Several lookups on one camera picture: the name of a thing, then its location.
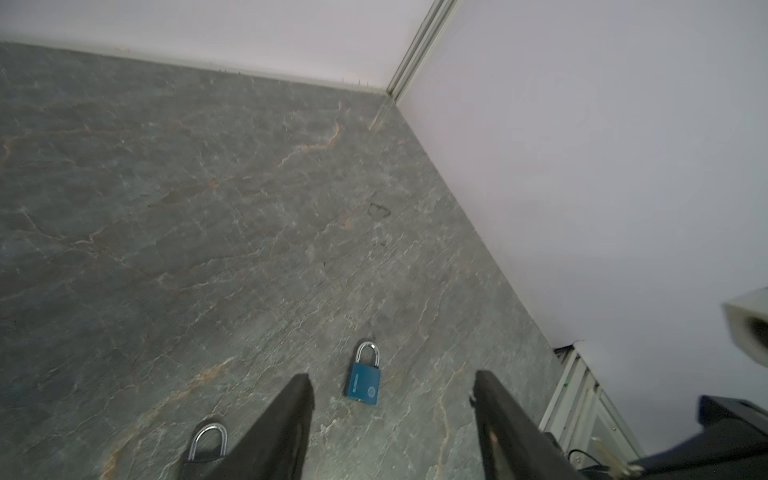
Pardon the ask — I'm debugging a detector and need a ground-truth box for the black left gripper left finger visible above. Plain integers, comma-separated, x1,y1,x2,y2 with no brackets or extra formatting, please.
208,373,314,480

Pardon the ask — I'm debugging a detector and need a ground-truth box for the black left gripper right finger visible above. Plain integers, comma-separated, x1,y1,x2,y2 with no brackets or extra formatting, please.
470,370,583,479

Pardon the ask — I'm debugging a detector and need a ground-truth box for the dark grey padlock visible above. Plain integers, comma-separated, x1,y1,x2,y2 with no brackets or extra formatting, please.
178,421,228,480

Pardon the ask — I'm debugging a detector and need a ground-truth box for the blue padlock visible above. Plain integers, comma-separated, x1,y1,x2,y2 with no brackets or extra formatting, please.
345,341,381,405

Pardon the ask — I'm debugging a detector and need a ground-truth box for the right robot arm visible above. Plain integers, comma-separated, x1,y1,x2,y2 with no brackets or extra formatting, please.
634,395,767,479

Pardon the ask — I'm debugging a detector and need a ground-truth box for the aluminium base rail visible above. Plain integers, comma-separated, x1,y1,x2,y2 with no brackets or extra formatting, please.
539,346,645,470

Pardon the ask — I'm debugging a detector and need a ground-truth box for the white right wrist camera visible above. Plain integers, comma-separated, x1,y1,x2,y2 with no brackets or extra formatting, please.
723,287,767,367

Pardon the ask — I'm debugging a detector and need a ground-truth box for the aluminium enclosure frame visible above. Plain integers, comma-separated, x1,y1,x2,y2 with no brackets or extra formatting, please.
368,0,461,132

